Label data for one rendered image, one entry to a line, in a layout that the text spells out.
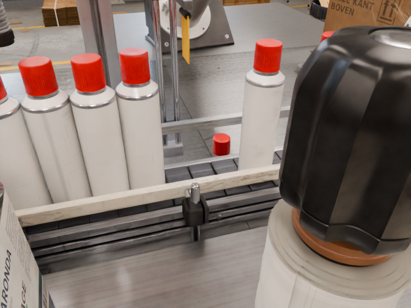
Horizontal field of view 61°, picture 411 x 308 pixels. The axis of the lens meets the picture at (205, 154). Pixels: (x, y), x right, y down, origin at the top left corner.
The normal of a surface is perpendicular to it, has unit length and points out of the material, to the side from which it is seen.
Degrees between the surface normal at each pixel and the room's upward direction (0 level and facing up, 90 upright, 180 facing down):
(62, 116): 90
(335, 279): 2
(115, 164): 90
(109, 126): 90
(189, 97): 0
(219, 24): 46
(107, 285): 0
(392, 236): 90
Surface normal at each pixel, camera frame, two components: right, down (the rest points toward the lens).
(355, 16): -0.91, 0.23
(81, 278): 0.01, -0.81
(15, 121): 0.95, 0.18
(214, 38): 0.31, -0.18
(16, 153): 0.68, 0.44
